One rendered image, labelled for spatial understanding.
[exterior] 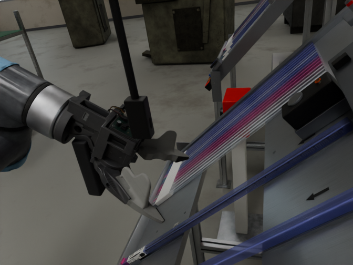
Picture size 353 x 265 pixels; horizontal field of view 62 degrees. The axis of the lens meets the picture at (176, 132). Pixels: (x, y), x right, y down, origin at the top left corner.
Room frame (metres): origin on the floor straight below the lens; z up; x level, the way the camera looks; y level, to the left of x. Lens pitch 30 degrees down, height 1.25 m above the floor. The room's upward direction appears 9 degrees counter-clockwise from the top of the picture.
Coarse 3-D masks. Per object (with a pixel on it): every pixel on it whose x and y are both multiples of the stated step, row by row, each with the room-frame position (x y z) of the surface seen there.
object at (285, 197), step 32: (352, 32) 0.51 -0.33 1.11; (288, 128) 0.39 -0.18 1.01; (320, 160) 0.27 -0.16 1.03; (352, 160) 0.23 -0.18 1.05; (288, 192) 0.26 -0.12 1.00; (320, 192) 0.22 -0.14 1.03; (352, 224) 0.17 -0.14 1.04; (288, 256) 0.18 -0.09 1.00; (320, 256) 0.16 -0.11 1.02; (352, 256) 0.14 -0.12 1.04
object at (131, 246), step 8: (168, 160) 0.74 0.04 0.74; (160, 176) 0.67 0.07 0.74; (160, 184) 0.65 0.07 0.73; (152, 192) 0.61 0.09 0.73; (152, 200) 0.58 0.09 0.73; (144, 216) 0.53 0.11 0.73; (136, 224) 0.51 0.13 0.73; (144, 224) 0.51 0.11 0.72; (136, 232) 0.48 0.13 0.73; (128, 240) 0.47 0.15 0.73; (136, 240) 0.47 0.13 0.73; (128, 248) 0.44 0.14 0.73; (136, 248) 0.45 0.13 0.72; (128, 256) 0.43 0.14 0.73; (120, 264) 0.40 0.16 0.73
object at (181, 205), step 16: (176, 192) 0.53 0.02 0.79; (192, 192) 0.47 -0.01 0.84; (160, 208) 0.53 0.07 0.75; (176, 208) 0.46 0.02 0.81; (192, 208) 0.41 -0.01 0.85; (160, 224) 0.46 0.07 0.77; (176, 224) 0.40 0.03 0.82; (144, 240) 0.45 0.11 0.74; (176, 240) 0.35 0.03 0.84; (144, 256) 0.39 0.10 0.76; (160, 256) 0.35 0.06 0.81; (176, 256) 0.31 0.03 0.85
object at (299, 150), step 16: (336, 128) 0.28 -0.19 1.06; (352, 128) 0.28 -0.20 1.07; (304, 144) 0.30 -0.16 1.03; (320, 144) 0.29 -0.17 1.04; (288, 160) 0.30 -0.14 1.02; (256, 176) 0.32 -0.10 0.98; (272, 176) 0.31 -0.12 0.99; (240, 192) 0.32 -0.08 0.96; (208, 208) 0.34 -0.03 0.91; (192, 224) 0.35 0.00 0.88; (160, 240) 0.37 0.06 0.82
